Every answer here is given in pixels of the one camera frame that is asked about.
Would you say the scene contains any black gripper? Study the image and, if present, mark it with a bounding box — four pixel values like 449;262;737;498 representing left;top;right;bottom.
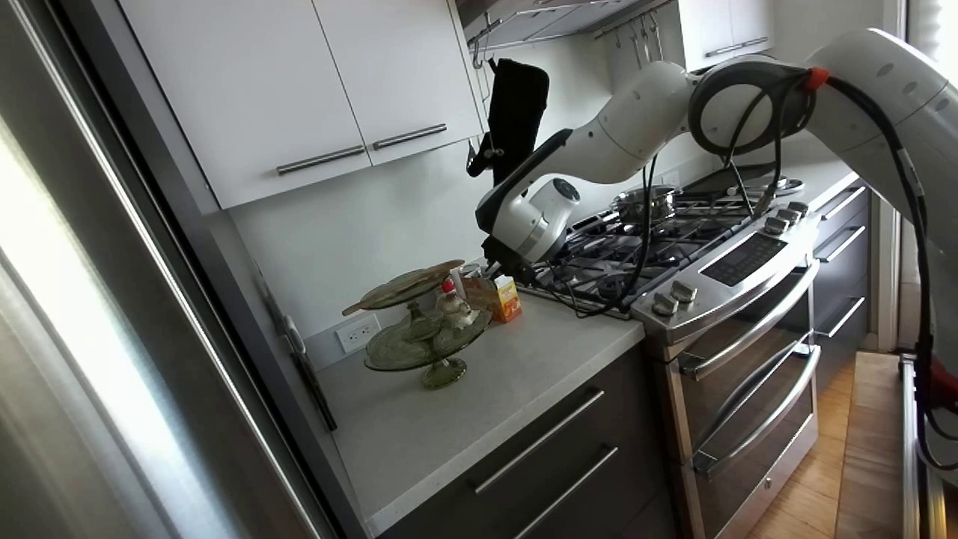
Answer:
481;236;539;290

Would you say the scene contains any orange cardboard box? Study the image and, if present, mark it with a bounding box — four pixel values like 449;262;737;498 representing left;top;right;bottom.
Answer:
466;269;526;326

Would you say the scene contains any green glass tiered stand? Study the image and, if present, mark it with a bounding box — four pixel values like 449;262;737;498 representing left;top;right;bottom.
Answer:
341;256;494;394

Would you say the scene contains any white ceramic rooster figurine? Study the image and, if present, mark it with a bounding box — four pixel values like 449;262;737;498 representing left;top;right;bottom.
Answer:
433;277;481;334

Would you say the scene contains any steel pot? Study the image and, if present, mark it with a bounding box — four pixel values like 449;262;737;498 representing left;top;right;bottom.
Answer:
614;186;672;229

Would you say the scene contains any black cast iron grate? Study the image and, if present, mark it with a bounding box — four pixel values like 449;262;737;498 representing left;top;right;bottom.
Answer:
526;189;779;314

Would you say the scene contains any dark grey drawer cabinet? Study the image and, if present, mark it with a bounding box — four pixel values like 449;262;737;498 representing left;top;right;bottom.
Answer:
804;168;882;397
377;343;681;539

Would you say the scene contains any narrow white cabinet door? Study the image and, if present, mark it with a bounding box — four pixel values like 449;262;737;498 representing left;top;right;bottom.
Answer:
310;0;488;171

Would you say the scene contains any stainless steel gas range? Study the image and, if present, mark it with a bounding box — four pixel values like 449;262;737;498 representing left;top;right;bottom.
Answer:
511;160;826;539

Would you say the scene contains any stainless range hood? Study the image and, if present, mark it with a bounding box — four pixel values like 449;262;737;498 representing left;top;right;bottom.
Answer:
452;0;690;54

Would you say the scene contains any round silver lid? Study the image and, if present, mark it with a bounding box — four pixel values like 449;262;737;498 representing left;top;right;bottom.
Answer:
756;174;808;198

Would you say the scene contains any wide white cabinet door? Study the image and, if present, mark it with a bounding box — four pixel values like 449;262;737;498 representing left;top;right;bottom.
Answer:
114;0;373;213

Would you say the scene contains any stainless steel refrigerator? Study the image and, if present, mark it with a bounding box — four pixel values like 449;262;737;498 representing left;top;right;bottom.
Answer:
0;0;346;539

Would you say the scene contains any thin black cable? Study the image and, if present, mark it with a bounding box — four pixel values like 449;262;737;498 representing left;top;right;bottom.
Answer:
582;154;663;320

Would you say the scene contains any white wall outlet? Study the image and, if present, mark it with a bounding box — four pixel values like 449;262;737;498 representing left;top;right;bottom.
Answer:
334;311;385;356

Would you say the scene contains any silver cabinet door handle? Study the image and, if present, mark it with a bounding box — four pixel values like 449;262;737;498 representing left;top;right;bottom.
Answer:
368;121;452;154
273;142;370;181

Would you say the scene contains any silver drawer handle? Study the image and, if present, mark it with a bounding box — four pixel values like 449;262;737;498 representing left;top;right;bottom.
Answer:
820;295;870;344
814;222;870;266
814;184;870;224
511;443;621;539
470;388;606;500

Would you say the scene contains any thick black cable loop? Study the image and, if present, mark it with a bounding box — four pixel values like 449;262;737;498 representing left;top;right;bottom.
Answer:
686;57;958;475

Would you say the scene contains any silver oven door handle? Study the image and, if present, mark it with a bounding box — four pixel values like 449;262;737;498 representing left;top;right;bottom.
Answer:
678;262;816;380
690;343;823;481

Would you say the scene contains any small white wall cabinet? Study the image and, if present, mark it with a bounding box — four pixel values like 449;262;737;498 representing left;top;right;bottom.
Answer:
677;0;779;76

